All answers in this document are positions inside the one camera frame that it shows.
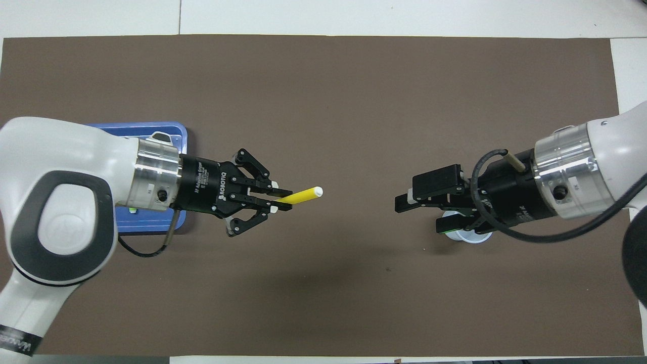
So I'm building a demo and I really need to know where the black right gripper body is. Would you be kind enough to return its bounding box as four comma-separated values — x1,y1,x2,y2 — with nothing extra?
464,151,558,235

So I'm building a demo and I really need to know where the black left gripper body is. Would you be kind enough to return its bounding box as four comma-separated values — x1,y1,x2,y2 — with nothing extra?
178,154,243,219

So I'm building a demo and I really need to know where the yellow highlighter pen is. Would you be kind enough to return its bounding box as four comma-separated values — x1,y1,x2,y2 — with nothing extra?
275,187,324,205

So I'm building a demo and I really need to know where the translucent plastic cup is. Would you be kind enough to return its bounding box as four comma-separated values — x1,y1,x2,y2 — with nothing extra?
442,211,493,245

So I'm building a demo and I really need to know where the blue plastic tray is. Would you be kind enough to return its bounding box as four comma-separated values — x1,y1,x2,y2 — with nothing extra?
83,121,189,234

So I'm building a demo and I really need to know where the brown table mat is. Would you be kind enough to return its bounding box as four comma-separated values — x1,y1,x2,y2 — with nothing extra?
0,34,645,357

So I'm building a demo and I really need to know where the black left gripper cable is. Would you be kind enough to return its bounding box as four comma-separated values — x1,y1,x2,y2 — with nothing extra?
117,208,180,258

